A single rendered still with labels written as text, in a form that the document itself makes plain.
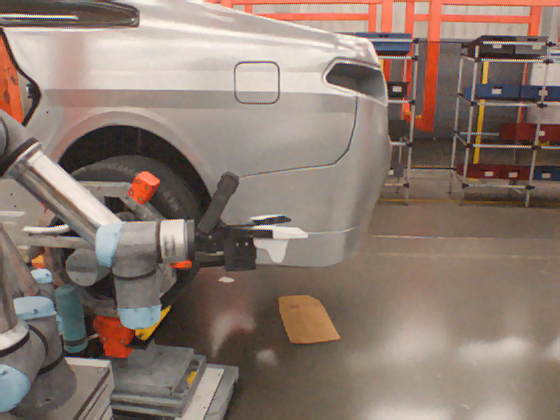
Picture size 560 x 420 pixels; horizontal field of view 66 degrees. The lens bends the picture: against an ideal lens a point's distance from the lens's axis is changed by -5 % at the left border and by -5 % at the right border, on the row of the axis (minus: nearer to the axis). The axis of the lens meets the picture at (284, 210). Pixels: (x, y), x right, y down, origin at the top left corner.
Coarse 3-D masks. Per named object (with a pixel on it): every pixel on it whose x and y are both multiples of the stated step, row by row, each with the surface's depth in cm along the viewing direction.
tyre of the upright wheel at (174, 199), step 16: (112, 160) 173; (128, 160) 175; (144, 160) 179; (80, 176) 168; (96, 176) 167; (112, 176) 166; (128, 176) 165; (160, 176) 172; (176, 176) 182; (160, 192) 165; (176, 192) 172; (192, 192) 184; (160, 208) 167; (176, 208) 166; (192, 208) 178; (176, 272) 174; (192, 272) 177; (176, 288) 176
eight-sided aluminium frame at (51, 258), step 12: (96, 192) 159; (108, 192) 159; (120, 192) 158; (132, 204) 159; (144, 204) 163; (48, 216) 165; (144, 216) 160; (156, 216) 163; (48, 252) 170; (48, 264) 172; (60, 264) 177; (168, 264) 164; (60, 276) 174; (168, 276) 165; (84, 288) 179; (168, 288) 167; (84, 300) 175; (96, 300) 179; (84, 312) 176; (96, 312) 175; (108, 312) 174
